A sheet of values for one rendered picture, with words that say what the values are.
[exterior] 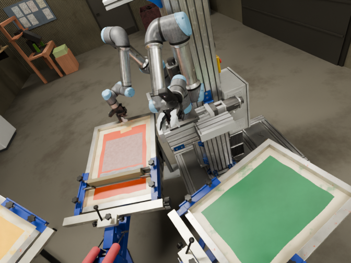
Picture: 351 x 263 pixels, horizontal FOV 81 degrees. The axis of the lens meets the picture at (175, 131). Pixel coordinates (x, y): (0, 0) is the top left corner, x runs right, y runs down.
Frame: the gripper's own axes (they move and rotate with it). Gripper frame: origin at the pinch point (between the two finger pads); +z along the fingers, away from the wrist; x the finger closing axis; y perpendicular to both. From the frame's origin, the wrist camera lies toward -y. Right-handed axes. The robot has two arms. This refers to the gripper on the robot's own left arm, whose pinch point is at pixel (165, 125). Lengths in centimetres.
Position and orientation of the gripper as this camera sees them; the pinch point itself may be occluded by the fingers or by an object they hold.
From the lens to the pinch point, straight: 78.4
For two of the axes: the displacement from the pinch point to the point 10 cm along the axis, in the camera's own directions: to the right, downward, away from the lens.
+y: 4.0, 6.7, 6.2
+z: -1.4, 7.1, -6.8
